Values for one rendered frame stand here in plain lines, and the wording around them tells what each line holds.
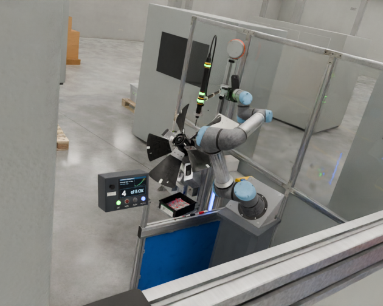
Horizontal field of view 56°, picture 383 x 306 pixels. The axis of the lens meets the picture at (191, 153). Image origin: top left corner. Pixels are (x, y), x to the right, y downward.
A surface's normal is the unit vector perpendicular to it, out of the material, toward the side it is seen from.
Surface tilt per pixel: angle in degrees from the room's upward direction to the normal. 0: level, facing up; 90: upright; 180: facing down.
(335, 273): 90
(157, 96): 90
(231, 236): 90
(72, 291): 0
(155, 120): 90
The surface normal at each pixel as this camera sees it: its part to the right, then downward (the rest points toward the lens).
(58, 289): 0.18, -0.91
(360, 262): 0.55, 0.42
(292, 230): -0.81, 0.07
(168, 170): 0.08, -0.29
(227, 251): -0.64, 0.19
